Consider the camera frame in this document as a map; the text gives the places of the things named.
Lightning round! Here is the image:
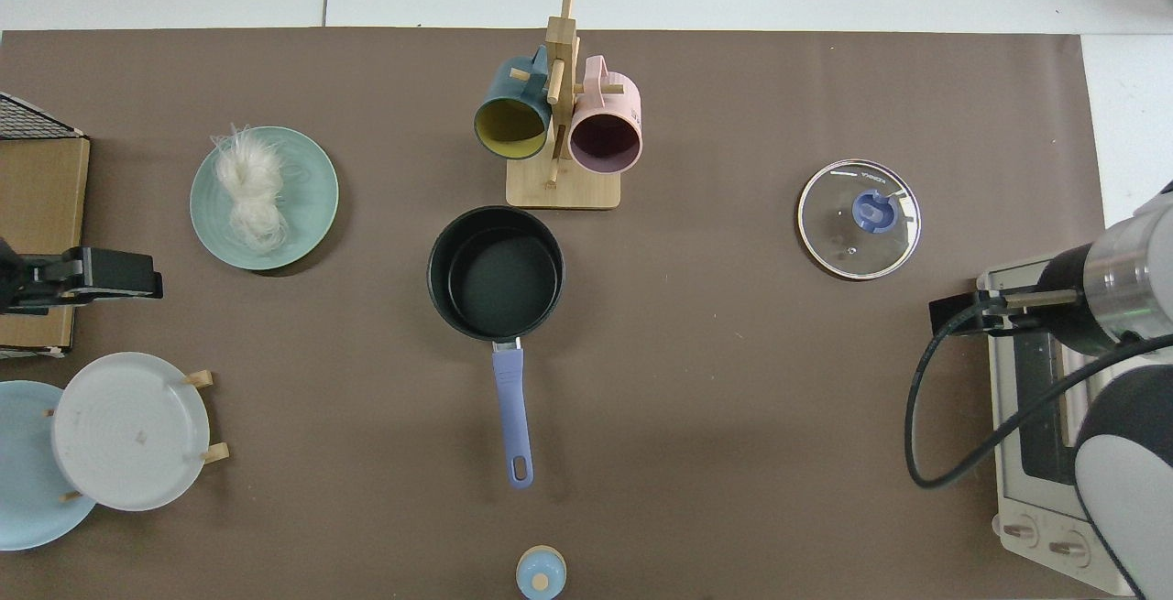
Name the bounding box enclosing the white vermicelli bundle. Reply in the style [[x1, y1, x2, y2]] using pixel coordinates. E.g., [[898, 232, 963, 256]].
[[209, 124, 312, 253]]

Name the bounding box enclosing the glass lid with blue knob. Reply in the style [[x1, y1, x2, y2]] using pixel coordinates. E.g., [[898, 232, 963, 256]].
[[796, 158, 923, 282]]

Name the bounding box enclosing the wooden plate rack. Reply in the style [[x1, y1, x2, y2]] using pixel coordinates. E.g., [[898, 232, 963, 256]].
[[46, 369, 230, 502]]

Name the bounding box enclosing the white plate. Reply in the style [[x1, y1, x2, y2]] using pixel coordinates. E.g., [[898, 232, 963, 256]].
[[50, 352, 212, 513]]

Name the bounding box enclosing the green plate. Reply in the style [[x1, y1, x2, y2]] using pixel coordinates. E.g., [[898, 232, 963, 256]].
[[190, 126, 340, 271]]

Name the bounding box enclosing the light blue plate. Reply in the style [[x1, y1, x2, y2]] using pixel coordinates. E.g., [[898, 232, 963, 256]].
[[0, 380, 97, 552]]

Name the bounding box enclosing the pale toaster oven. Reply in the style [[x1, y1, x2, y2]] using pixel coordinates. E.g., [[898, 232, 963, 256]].
[[976, 252, 1142, 596]]

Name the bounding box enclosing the brown table cloth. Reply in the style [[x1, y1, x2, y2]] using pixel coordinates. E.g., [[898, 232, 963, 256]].
[[0, 27, 1107, 600]]

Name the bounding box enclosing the dark teal cup yellow inside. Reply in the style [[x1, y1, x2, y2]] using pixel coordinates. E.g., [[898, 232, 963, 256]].
[[473, 44, 554, 161]]

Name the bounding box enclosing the wooden cup stand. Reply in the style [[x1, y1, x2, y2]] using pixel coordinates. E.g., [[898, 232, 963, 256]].
[[506, 0, 624, 211]]

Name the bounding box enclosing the pink cup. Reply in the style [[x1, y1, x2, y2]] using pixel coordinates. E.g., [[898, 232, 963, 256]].
[[567, 55, 643, 175]]

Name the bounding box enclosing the small blue round thing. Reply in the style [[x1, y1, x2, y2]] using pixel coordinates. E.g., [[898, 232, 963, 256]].
[[516, 545, 567, 600]]

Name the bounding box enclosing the black pot with blue handle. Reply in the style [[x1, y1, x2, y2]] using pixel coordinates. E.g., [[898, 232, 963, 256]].
[[427, 206, 566, 491]]

